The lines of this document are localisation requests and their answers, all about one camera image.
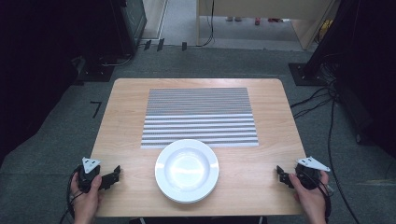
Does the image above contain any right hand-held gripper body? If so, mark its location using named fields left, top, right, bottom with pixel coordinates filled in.
left=293, top=156, right=332, bottom=191

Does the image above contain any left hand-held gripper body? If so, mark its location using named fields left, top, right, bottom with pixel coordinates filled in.
left=77, top=157, right=103, bottom=194

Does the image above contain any white plate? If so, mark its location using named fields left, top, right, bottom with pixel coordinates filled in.
left=154, top=138, right=220, bottom=204

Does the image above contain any person's right hand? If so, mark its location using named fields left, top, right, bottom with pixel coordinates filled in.
left=288, top=170, right=330, bottom=223

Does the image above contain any person's left hand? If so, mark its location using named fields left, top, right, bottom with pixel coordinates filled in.
left=70, top=174, right=104, bottom=222

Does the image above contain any black stand base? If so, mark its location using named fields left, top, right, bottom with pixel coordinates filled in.
left=73, top=55, right=117, bottom=85
left=288, top=62, right=329, bottom=87

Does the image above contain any striped grey placemat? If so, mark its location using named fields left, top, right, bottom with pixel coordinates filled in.
left=140, top=87, right=260, bottom=149

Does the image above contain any dark cabinet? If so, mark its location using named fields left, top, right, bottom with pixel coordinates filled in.
left=110, top=0, right=148, bottom=58

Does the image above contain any light wooden desk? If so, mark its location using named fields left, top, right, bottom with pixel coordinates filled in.
left=195, top=0, right=341, bottom=51

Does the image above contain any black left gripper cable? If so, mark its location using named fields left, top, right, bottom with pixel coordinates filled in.
left=58, top=166, right=82, bottom=224

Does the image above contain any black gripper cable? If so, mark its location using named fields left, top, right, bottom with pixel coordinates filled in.
left=58, top=166, right=82, bottom=224
left=306, top=171, right=334, bottom=223

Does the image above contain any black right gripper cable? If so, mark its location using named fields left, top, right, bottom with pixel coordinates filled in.
left=306, top=171, right=334, bottom=223

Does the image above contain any long black floor cable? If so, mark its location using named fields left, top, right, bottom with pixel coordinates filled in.
left=326, top=92, right=362, bottom=224

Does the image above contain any black floor cable bundle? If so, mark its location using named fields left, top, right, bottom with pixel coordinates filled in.
left=290, top=52, right=340, bottom=120

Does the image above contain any black hanging cable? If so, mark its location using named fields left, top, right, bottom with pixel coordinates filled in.
left=196, top=0, right=217, bottom=49

